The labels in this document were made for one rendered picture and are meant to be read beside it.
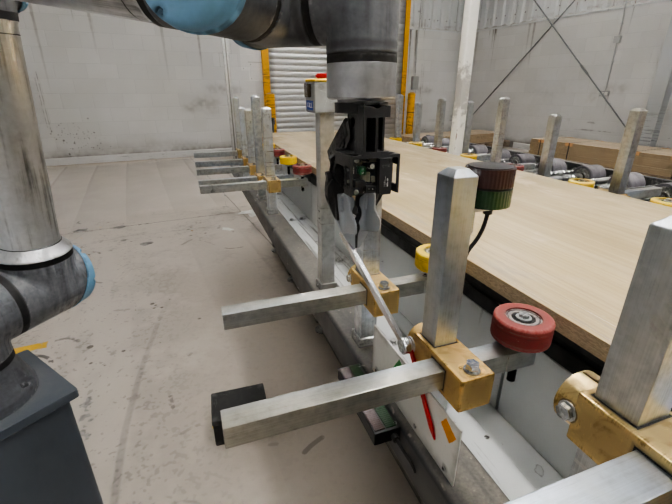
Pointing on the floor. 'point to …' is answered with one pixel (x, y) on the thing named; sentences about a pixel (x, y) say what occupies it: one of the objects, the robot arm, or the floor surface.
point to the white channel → (463, 75)
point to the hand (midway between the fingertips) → (353, 238)
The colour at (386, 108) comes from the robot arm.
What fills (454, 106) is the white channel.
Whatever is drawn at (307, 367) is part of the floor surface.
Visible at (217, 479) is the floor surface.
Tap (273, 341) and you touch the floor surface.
